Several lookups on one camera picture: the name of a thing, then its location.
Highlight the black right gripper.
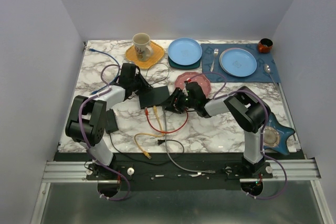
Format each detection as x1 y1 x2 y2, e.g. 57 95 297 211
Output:
161 87 197 114

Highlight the dark grey network switch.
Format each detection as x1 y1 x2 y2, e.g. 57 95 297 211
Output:
139 86 170 109

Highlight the red ethernet cable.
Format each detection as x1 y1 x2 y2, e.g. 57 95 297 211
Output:
143 106 189 134

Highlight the blue ethernet cable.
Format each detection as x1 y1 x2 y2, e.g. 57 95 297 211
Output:
87 47 122 97

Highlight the grey ethernet cable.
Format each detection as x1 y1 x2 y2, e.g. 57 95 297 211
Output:
161 108 216 175

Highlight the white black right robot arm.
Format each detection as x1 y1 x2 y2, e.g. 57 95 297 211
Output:
161 82 270 178

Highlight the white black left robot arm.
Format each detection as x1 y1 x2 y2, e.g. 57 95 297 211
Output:
65 63 153 179

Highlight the pink dotted plate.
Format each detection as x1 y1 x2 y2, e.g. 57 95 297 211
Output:
174 71 212 98

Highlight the dark teal coaster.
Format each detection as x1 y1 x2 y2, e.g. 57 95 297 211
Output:
168 57 201 70

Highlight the beige floral mug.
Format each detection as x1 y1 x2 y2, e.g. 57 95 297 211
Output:
132 33 154 62

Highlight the yellow woven coaster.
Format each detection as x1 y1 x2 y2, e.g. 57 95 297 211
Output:
124 41 165 70

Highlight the light blue plate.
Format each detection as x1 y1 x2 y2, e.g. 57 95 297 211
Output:
167 38 202 66

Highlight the black power adapter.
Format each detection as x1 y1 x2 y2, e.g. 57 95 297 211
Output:
105 109 119 134

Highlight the silver fork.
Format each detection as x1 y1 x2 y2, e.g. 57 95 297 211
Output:
210 48 219 72

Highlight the blue plate on placemat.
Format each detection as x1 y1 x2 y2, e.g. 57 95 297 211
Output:
219 48 257 77

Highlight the blue cloth placemat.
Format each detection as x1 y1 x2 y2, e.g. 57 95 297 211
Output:
201 44 281 83

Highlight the silver spoon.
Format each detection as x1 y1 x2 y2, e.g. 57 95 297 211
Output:
264 64 277 86

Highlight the small red-brown bowl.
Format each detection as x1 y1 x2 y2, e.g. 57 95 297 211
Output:
257 38 273 54

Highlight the blue star-shaped dish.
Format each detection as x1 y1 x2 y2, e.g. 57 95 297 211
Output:
264 112 295 156

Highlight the yellow ethernet cable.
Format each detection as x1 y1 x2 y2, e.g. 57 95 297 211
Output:
133 105 163 159

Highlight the black power cord with plug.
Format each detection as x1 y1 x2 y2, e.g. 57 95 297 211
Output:
109 62 185 155

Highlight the aluminium rail frame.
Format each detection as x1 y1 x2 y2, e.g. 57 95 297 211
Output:
43 152 321 183

